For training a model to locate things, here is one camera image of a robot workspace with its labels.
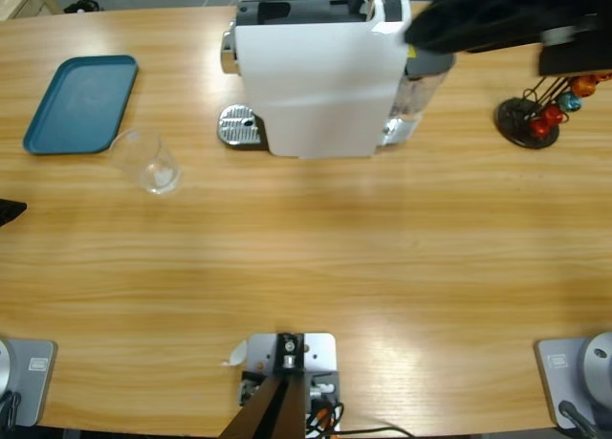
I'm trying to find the clear drinking glass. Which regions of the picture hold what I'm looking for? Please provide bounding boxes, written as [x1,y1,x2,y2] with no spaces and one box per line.
[108,128,184,196]

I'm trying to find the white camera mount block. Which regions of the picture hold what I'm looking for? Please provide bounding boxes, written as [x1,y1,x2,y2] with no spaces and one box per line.
[238,332,341,434]

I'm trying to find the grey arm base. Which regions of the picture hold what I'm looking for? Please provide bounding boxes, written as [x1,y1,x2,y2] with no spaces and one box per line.
[0,337,58,429]
[534,331,612,430]

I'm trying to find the blue plastic tray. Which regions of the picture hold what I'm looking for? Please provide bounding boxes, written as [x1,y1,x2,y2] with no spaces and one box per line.
[22,55,140,157]

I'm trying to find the black base cable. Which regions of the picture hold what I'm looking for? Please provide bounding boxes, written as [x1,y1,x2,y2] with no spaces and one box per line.
[557,399,601,439]
[0,389,23,430]

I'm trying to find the clear water tank grey lid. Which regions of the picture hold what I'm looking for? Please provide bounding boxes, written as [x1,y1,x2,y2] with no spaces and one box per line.
[382,46,458,148]

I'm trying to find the dark camera post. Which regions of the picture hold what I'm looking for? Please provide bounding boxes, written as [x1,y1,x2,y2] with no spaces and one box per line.
[218,332,307,439]

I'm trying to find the white tape piece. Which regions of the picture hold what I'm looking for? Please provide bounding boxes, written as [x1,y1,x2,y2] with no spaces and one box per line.
[219,339,250,367]

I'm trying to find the orange and black cable bundle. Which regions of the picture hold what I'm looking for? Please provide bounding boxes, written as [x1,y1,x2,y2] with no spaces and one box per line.
[305,400,345,435]

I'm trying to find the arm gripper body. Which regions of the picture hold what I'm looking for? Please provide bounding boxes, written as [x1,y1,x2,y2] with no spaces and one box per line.
[538,12,612,77]

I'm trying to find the thin black cable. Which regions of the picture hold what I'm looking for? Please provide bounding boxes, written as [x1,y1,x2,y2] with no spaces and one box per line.
[334,427,417,439]

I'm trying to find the teal coffee capsule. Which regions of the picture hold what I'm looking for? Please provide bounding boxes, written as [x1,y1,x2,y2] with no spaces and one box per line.
[557,92,583,114]

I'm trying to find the black capsule stand thin rods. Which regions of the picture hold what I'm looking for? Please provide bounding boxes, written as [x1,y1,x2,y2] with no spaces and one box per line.
[494,73,582,150]

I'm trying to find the chrome drip tray black base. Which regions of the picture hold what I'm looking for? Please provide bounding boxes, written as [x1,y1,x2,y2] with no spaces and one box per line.
[217,102,269,152]

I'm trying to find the small black object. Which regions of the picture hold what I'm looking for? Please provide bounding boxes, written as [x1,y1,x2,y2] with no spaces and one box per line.
[63,0,104,14]

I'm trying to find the white capsule coffee machine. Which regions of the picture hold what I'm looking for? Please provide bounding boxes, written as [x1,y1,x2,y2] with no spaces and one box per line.
[220,0,413,162]

